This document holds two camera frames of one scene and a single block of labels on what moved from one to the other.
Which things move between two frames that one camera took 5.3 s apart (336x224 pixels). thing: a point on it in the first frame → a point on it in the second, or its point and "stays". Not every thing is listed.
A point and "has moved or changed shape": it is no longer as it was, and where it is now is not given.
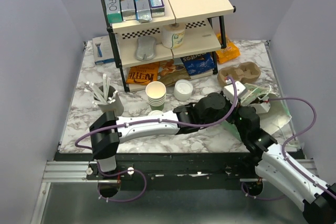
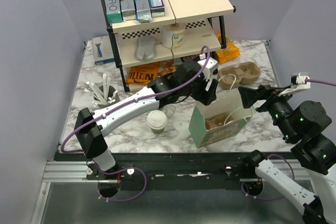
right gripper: (254, 109) → (249, 95)
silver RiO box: (128, 10) stays
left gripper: (227, 101) → (210, 96)
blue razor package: (103, 52) stays
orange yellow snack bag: (230, 52) stays
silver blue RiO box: (143, 8) stays
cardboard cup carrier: (245, 72) stays
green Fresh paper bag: (271, 120) has moved or changed shape
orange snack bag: (142, 75) stays
